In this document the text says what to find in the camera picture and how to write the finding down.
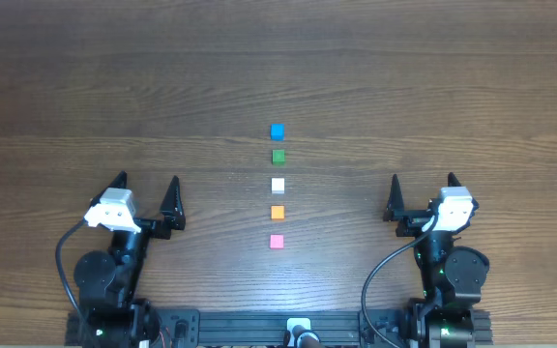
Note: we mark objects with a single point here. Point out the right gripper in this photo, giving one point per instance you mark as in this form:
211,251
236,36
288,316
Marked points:
411,223

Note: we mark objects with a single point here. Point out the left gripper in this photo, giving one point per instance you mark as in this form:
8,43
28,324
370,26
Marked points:
155,228

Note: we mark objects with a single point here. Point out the orange cube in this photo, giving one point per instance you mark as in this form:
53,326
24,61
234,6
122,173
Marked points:
277,212

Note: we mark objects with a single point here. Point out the green cube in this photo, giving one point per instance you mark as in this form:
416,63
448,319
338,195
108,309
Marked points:
278,156

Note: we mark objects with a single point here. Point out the pink cube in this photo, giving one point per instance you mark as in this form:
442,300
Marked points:
276,241

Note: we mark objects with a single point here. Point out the blue cube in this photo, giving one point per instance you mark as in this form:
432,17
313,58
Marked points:
277,132

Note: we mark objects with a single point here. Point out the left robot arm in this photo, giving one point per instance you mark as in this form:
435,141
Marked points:
99,280

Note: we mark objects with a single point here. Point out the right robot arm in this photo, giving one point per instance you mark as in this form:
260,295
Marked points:
464,275

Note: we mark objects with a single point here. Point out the white cube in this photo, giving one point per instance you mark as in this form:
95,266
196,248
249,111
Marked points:
278,184

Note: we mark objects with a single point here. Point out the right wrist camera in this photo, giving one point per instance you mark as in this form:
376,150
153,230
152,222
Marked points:
452,210

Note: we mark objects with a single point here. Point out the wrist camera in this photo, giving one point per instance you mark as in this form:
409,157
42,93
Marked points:
114,210
452,210

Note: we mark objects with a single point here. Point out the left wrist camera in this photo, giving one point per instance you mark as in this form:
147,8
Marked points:
114,210

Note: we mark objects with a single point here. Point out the mounting rail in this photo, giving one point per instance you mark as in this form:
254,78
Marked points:
249,328

